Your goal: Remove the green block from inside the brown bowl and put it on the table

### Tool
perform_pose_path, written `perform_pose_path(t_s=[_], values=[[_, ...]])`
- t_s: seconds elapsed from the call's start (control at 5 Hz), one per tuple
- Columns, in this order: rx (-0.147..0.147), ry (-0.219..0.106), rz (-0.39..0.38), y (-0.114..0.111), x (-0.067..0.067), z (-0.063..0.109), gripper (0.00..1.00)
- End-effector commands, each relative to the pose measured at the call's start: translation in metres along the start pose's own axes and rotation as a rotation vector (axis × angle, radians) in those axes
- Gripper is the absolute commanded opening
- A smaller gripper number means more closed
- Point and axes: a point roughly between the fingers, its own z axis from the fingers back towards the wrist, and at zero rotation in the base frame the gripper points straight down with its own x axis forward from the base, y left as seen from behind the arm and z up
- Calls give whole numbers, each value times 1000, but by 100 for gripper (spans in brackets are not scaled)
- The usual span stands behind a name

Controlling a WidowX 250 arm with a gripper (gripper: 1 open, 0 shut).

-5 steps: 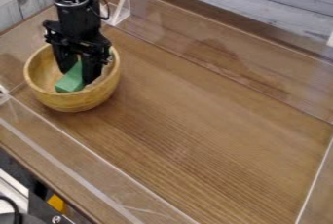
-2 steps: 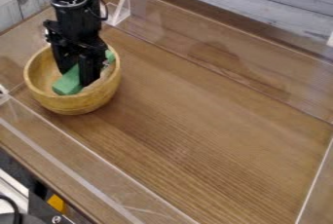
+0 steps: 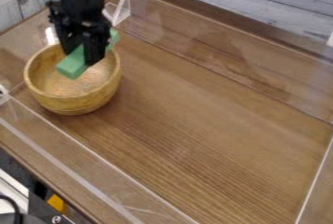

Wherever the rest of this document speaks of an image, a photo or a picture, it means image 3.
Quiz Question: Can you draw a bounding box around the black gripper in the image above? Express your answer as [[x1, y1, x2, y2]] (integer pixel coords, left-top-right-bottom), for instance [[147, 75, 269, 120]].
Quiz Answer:
[[47, 0, 110, 66]]

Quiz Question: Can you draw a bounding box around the green rectangular block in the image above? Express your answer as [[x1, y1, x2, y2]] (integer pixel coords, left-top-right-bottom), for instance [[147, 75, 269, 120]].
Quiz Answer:
[[56, 29, 119, 80]]

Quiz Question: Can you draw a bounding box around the brown wooden bowl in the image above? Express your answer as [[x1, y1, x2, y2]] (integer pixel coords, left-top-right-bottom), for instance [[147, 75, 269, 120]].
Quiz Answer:
[[24, 44, 121, 115]]

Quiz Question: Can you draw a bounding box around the black device with yellow label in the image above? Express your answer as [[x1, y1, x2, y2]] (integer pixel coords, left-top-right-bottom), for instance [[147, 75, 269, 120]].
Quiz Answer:
[[27, 190, 92, 224]]

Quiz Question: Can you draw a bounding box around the clear acrylic corner bracket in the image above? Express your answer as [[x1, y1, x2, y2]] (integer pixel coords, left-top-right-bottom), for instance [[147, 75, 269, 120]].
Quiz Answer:
[[0, 84, 10, 106], [103, 0, 131, 26]]

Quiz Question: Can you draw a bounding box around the clear acrylic left corner bracket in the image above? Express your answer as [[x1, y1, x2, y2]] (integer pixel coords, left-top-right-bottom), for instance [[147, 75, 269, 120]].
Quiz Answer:
[[0, 84, 10, 106]]

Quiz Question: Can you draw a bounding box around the black cable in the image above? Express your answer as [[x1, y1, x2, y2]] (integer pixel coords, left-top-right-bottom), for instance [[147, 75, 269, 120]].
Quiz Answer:
[[0, 195, 23, 224]]

